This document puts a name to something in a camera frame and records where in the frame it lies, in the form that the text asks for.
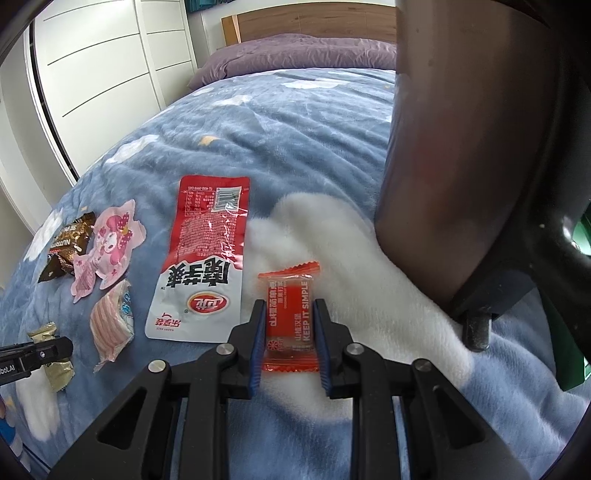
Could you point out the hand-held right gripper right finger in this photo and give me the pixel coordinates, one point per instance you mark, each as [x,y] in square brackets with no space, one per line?
[323,346]

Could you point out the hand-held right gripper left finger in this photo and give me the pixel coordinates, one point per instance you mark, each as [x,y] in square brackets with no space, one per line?
[256,344]

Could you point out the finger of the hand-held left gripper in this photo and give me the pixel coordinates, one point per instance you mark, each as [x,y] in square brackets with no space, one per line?
[46,353]

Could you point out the beige gold candy packet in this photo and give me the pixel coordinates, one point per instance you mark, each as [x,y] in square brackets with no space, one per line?
[57,369]

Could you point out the small orange snack packet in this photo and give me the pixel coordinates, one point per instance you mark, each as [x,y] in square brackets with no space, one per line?
[290,314]

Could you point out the pink striped snack packet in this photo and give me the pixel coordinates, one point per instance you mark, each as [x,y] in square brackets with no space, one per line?
[112,323]

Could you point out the large red white snack packet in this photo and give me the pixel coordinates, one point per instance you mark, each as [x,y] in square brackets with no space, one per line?
[207,258]

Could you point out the brown chocolate snack packet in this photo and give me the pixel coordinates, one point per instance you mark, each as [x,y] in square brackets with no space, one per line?
[67,247]

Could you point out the pink cartoon snack packet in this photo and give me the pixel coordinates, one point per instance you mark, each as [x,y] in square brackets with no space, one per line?
[108,251]

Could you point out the green tray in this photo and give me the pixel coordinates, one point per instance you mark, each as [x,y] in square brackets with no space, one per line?
[577,350]

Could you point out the blue cloud print blanket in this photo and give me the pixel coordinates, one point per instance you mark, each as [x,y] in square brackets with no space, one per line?
[300,152]

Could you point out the brown and black tumbler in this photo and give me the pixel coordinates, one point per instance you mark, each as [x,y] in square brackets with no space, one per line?
[461,138]

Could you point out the purple pillow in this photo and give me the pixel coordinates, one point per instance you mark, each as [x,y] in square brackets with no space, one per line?
[295,60]

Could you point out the white wardrobe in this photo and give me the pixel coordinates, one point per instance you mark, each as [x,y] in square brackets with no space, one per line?
[115,69]

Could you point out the wooden headboard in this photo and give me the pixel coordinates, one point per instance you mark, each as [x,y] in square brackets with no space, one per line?
[314,23]

